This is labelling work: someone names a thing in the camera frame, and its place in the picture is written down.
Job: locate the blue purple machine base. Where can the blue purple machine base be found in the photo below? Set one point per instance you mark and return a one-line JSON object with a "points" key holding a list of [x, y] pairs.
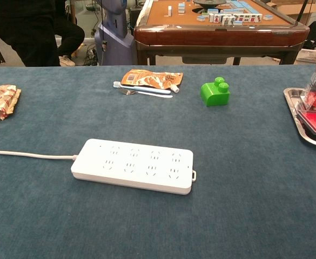
{"points": [[115, 35]]}

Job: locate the green toy building block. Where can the green toy building block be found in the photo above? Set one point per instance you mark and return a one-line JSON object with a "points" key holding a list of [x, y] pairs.
{"points": [[214, 94]]}

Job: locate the wooden mahjong table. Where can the wooden mahjong table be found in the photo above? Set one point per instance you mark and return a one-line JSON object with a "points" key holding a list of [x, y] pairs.
{"points": [[220, 35]]}

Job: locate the person in black clothes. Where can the person in black clothes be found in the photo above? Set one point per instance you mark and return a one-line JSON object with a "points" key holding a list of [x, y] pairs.
{"points": [[33, 29]]}

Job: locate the orange spouted food pouch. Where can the orange spouted food pouch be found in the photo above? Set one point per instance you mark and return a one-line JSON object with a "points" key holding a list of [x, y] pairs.
{"points": [[152, 78]]}

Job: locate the row of mahjong tiles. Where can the row of mahjong tiles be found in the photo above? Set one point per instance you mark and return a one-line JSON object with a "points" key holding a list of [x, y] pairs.
{"points": [[234, 18]]}

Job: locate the white plastic basket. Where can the white plastic basket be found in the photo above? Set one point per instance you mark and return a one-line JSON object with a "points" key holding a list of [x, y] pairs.
{"points": [[310, 55]]}

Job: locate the blue and white toothbrush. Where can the blue and white toothbrush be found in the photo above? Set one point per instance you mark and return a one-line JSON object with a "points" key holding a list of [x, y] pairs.
{"points": [[144, 88]]}

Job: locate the blue table cloth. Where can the blue table cloth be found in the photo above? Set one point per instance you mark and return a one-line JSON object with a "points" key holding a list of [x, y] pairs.
{"points": [[157, 189]]}

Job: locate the metal tray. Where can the metal tray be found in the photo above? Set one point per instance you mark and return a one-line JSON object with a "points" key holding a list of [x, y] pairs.
{"points": [[295, 108]]}

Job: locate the white power strip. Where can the white power strip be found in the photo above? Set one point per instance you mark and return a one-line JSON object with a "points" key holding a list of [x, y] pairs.
{"points": [[136, 164]]}

